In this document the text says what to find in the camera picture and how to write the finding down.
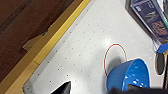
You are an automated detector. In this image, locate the blue plastic bowl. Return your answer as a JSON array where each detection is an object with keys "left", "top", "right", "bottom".
[{"left": 106, "top": 58, "right": 152, "bottom": 93}]

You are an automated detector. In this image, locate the yellow wooden gaming table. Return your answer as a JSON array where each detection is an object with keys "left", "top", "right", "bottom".
[{"left": 0, "top": 0, "right": 168, "bottom": 94}]

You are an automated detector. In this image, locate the dark container with label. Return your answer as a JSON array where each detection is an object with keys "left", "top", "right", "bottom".
[{"left": 129, "top": 0, "right": 168, "bottom": 43}]

